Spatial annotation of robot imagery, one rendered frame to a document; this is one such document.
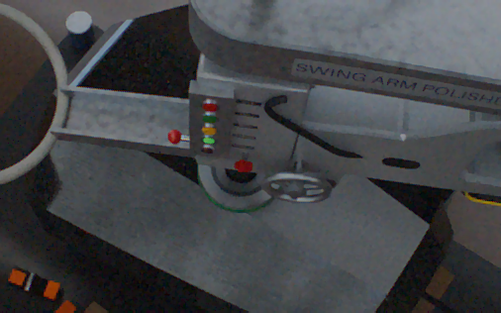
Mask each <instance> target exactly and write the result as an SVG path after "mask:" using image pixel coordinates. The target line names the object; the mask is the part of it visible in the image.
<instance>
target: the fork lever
mask: <svg viewBox="0 0 501 313"><path fill-rule="evenodd" d="M60 90H61V92H64V93H67V94H68V95H69V96H70V98H69V103H68V110H67V115H66V119H65V125H64V128H63V129H61V128H55V127H50V133H51V134H53V135H56V136H58V140H63V141H70V142H77V143H84V144H90V145H98V146H105V147H113V148H119V149H127V150H135V151H142V152H149V153H157V154H165V155H173V156H181V157H194V158H195V155H192V154H191V153H190V144H189V143H187V142H181V143H180V144H178V145H174V144H172V143H171V142H170V141H169V140H168V134H169V132H171V131H172V130H178V131H180V132H181V134H182V135H184V136H189V100H187V99H179V98H171V97H163V96H155V95H148V94H141V93H139V94H133V93H127V92H119V91H111V90H104V89H96V88H95V89H89V88H82V87H74V86H67V85H61V87H60Z"/></svg>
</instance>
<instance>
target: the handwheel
mask: <svg viewBox="0 0 501 313"><path fill-rule="evenodd" d="M304 168H305V163H304V162H301V161H296V162H295V163H294V171H281V172H276V173H272V174H269V175H267V176H266V177H265V178H264V179H263V180H262V182H261V188H262V189H263V191H264V192H265V193H267V194H268V195H270V196H272V197H274V198H277V199H279V200H283V201H287V202H293V203H317V202H322V201H324V200H326V199H328V198H329V197H330V196H331V194H332V187H331V185H330V184H329V182H328V181H327V180H325V179H323V178H321V177H318V176H316V175H313V174H309V173H304ZM286 180H287V181H286ZM270 183H275V184H278V185H281V186H283V187H286V193H285V192H282V191H279V190H276V189H275V188H273V187H271V186H270ZM308 183H312V184H308ZM322 189H324V192H322V193H319V194H315V195H307V190H322Z"/></svg>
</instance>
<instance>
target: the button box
mask: <svg viewBox="0 0 501 313"><path fill-rule="evenodd" d="M235 92H236V91H234V90H228V89H221V88H214V87H207V86H202V85H200V84H198V81H197V80H191V82H190V88H189V144H190V153H191V154H192V155H198V156H204V157H218V158H225V159H228V157H229V151H230V141H231V132H232V122H233V112H234V102H235ZM203 102H214V103H217V104H219V105H220V107H221V109H220V110H219V111H217V112H215V113H209V112H206V111H205V110H204V109H203V108H202V107H201V104H202V103H203ZM203 114H213V115H216V116H218V117H219V118H220V122H218V123H216V124H213V125H211V124H206V123H205V122H204V121H203V120H202V119H201V116H202V115H203ZM205 125H209V126H214V127H216V128H218V129H219V133H218V134H215V135H213V136H210V137H214V138H216V139H217V140H218V141H219V143H218V144H216V145H207V144H203V143H201V141H200V138H202V137H204V136H209V135H206V134H204V133H203V132H202V131H201V129H200V128H201V127H202V126H205ZM201 147H213V148H215V149H217V151H218V152H217V153H216V154H214V155H207V154H203V153H201V152H200V151H199V148H201Z"/></svg>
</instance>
